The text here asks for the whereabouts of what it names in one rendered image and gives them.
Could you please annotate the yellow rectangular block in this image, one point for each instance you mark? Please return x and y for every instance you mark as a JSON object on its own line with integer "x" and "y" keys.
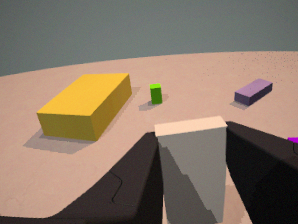
{"x": 84, "y": 109}

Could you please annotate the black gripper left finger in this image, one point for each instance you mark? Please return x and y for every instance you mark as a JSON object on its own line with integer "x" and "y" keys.
{"x": 130, "y": 193}

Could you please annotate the small green block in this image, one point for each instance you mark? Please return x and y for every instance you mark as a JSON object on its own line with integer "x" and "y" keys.
{"x": 156, "y": 93}

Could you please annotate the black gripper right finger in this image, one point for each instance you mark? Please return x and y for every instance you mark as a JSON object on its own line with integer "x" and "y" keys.
{"x": 264, "y": 169}

